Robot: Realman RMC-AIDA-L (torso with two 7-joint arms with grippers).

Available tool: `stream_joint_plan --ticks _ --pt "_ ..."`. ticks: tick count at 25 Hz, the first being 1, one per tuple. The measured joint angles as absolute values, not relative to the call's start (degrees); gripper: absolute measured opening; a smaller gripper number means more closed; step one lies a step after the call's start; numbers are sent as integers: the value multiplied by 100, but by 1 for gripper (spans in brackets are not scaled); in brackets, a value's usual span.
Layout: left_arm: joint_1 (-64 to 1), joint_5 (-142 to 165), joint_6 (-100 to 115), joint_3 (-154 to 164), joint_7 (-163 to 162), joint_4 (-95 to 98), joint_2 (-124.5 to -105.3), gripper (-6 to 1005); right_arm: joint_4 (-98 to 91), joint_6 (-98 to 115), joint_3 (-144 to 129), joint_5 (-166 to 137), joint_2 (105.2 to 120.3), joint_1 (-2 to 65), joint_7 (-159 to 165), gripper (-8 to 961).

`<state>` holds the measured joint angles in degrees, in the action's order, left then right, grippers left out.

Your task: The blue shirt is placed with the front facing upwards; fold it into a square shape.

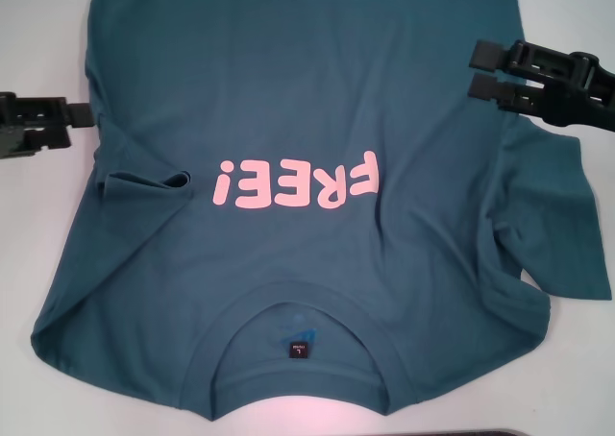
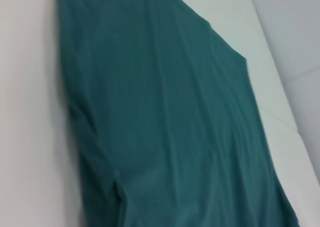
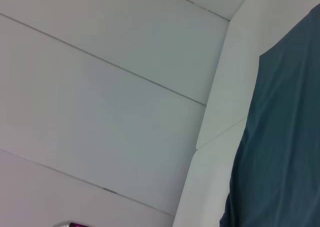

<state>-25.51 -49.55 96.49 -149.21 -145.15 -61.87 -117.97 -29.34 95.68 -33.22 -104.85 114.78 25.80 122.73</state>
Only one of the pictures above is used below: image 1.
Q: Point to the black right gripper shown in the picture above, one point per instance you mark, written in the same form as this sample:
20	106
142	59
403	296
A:
586	104

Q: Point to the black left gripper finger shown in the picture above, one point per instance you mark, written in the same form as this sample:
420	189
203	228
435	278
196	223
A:
53	139
79	116

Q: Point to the teal T-shirt with pink print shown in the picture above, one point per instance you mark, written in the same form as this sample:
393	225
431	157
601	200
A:
307	95

